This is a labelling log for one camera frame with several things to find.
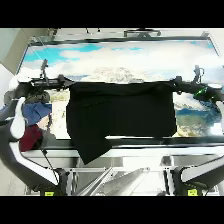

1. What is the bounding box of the black T-shirt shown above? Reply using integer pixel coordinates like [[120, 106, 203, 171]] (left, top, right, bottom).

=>
[[65, 81, 178, 166]]

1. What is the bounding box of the grey garment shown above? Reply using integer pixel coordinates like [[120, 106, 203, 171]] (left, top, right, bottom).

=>
[[29, 90, 52, 105]]

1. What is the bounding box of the blue garment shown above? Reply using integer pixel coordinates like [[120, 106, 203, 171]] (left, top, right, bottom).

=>
[[22, 101, 53, 127]]

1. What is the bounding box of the dark red garment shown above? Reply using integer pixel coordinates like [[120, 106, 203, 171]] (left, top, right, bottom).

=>
[[18, 125, 44, 153]]

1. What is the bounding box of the silver frame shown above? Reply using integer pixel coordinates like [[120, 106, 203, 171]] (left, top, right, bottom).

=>
[[20, 147, 224, 197]]

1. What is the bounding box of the black cable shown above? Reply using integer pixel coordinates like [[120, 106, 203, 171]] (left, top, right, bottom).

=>
[[39, 109, 62, 185]]

